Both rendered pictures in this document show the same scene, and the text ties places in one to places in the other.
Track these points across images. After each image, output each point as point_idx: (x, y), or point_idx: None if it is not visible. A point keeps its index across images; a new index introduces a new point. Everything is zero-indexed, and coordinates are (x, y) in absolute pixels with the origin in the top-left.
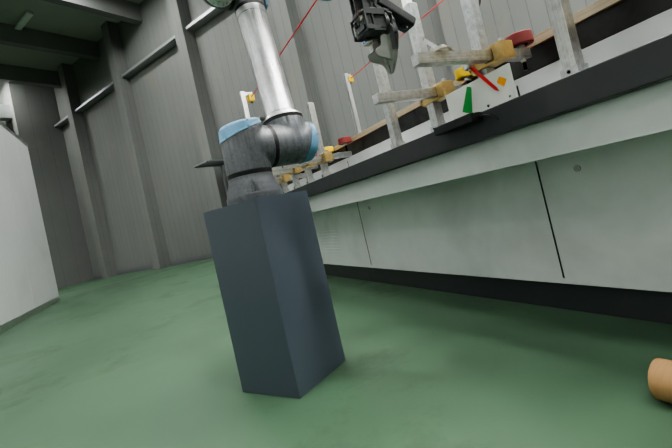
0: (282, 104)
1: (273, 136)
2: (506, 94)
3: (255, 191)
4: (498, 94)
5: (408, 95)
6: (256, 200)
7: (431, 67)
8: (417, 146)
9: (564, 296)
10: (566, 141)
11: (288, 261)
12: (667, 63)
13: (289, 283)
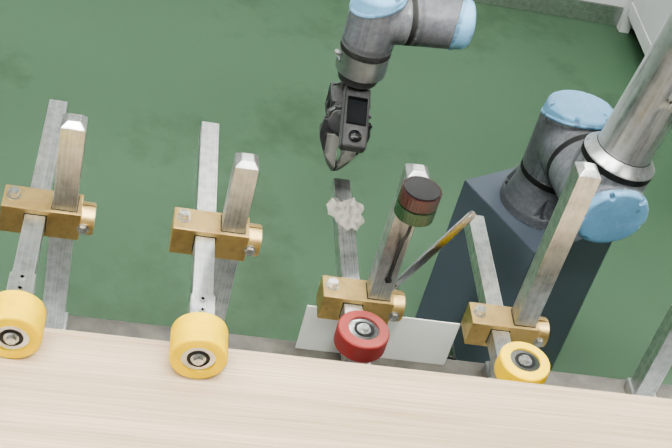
0: (602, 133)
1: (552, 154)
2: (315, 340)
3: (504, 183)
4: (331, 338)
5: (474, 266)
6: (464, 183)
7: (528, 290)
8: None
9: None
10: None
11: (459, 273)
12: None
13: (447, 288)
